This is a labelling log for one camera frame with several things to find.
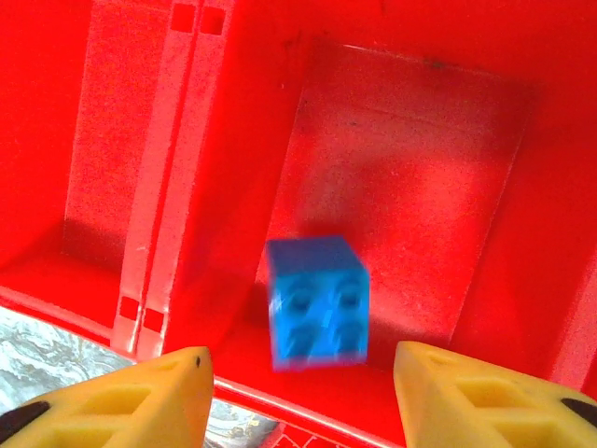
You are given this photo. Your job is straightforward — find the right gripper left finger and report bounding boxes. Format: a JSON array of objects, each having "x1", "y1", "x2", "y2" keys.
[{"x1": 0, "y1": 345, "x2": 215, "y2": 448}]

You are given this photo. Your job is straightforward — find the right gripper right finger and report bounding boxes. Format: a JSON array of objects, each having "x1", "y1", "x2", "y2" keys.
[{"x1": 393, "y1": 341, "x2": 597, "y2": 448}]

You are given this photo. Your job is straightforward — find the blue lego brick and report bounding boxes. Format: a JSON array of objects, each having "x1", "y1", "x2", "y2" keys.
[{"x1": 264, "y1": 235, "x2": 373, "y2": 373}]

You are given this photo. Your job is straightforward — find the red three-compartment plastic container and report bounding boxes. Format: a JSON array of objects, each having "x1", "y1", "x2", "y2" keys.
[{"x1": 0, "y1": 0, "x2": 597, "y2": 448}]

